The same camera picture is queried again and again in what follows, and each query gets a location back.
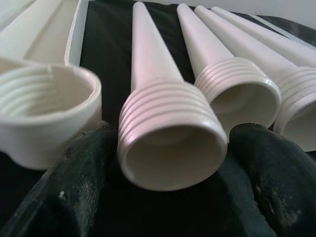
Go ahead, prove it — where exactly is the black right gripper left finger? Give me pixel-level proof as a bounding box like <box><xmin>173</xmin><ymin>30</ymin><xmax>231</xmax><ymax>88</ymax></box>
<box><xmin>0</xmin><ymin>120</ymin><xmax>119</xmax><ymax>237</ymax></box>

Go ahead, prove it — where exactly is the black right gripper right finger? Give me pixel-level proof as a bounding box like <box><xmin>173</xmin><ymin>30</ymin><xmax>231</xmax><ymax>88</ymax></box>
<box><xmin>229</xmin><ymin>122</ymin><xmax>316</xmax><ymax>237</ymax></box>

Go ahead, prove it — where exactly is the white plastic table top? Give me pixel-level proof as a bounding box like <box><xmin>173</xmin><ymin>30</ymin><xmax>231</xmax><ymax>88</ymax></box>
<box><xmin>0</xmin><ymin>0</ymin><xmax>103</xmax><ymax>171</ymax></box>

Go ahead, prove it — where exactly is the white plastic table leg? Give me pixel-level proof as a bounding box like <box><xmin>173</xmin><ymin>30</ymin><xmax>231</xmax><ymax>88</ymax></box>
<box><xmin>195</xmin><ymin>6</ymin><xmax>316</xmax><ymax>153</ymax></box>
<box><xmin>211</xmin><ymin>6</ymin><xmax>316</xmax><ymax>69</ymax></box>
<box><xmin>176</xmin><ymin>3</ymin><xmax>282</xmax><ymax>129</ymax></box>
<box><xmin>117</xmin><ymin>3</ymin><xmax>229</xmax><ymax>192</ymax></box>

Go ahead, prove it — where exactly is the black table cloth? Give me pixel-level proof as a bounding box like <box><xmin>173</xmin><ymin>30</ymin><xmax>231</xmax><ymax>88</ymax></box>
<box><xmin>0</xmin><ymin>0</ymin><xmax>316</xmax><ymax>237</ymax></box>

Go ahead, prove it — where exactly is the long white flat strip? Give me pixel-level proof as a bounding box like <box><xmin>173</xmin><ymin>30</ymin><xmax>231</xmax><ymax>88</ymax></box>
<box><xmin>251</xmin><ymin>14</ymin><xmax>316</xmax><ymax>38</ymax></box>

